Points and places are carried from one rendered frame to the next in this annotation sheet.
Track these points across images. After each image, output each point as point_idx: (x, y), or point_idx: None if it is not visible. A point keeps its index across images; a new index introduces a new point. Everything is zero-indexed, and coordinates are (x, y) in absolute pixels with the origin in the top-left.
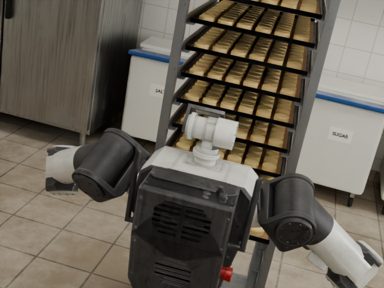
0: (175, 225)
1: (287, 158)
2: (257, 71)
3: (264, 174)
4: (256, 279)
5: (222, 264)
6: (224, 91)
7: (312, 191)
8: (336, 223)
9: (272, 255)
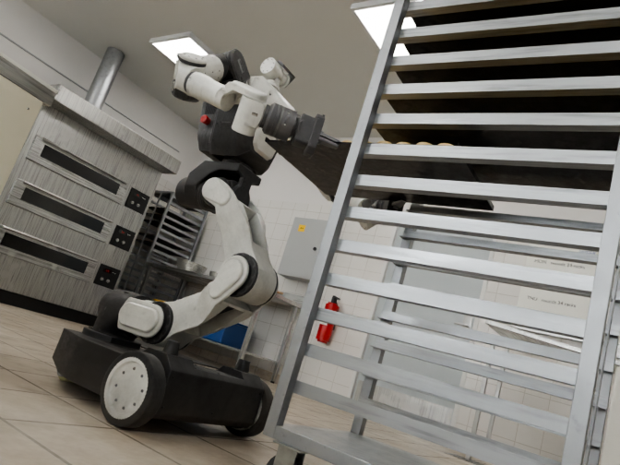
0: (273, 153)
1: (419, 113)
2: None
3: (380, 134)
4: (345, 286)
5: (209, 117)
6: None
7: (227, 52)
8: (207, 54)
9: (329, 214)
